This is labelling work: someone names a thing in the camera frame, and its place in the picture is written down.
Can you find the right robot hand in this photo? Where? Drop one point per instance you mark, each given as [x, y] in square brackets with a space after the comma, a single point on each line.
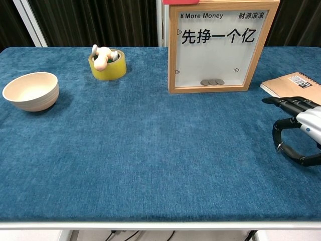
[311, 120]

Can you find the brown spiral notebook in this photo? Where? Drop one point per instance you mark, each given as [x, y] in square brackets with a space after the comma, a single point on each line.
[288, 86]

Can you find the dark pleated curtain panel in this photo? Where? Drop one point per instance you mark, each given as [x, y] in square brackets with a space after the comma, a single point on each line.
[7, 20]
[296, 22]
[100, 22]

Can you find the blue fabric tablecloth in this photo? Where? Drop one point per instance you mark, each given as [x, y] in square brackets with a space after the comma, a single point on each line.
[150, 150]

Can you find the yellow tape roll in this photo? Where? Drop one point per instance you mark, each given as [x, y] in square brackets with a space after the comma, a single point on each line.
[113, 71]

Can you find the cream bowl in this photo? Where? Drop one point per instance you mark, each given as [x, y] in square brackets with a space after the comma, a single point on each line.
[37, 100]

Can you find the wooden frame money box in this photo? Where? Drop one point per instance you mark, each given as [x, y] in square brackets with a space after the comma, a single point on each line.
[215, 57]

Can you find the white partition post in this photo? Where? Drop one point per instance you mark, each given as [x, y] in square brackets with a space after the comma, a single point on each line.
[32, 27]
[162, 25]

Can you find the white table frame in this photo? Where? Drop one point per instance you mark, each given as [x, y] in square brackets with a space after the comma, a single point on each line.
[160, 225]

